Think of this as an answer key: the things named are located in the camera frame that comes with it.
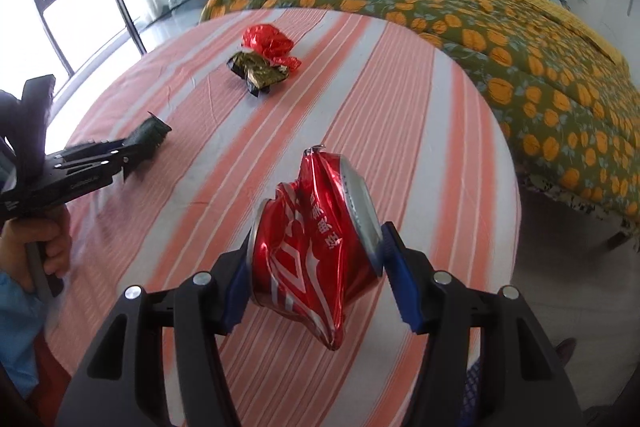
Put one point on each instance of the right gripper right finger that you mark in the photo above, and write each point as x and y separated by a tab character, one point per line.
487	360

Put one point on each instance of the dark green serrated wrapper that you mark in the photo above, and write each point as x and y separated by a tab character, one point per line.
144	141

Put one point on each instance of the gold black foil wrapper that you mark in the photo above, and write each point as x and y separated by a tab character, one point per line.
256	71

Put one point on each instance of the red plastic bag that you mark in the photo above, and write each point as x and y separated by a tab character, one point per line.
272	44

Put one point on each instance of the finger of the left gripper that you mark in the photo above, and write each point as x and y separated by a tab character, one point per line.
115	161

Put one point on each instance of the blue sleeve forearm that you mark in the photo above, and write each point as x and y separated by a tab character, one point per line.
21	320

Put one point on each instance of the striped pink white tablecloth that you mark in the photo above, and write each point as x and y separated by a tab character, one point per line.
403	113

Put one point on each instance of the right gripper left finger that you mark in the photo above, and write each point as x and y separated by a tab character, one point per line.
122	379

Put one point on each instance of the pumpkin pattern green quilt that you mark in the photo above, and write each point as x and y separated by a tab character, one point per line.
562	94

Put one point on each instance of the crushed red soda can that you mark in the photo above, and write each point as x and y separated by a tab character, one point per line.
315	246

